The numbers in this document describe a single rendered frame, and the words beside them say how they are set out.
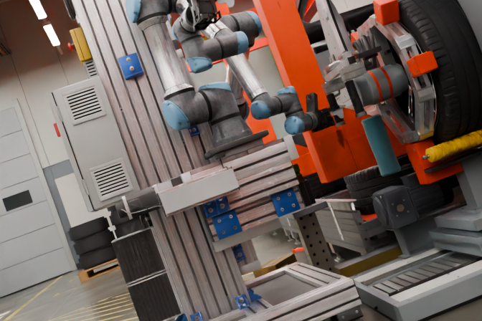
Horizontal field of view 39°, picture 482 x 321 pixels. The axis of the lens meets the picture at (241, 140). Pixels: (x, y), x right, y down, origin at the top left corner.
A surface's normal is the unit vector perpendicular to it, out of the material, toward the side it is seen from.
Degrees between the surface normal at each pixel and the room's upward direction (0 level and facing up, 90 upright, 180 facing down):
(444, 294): 90
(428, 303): 90
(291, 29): 90
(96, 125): 90
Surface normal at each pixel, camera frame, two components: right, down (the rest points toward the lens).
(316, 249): 0.08, -0.08
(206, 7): 0.37, -0.18
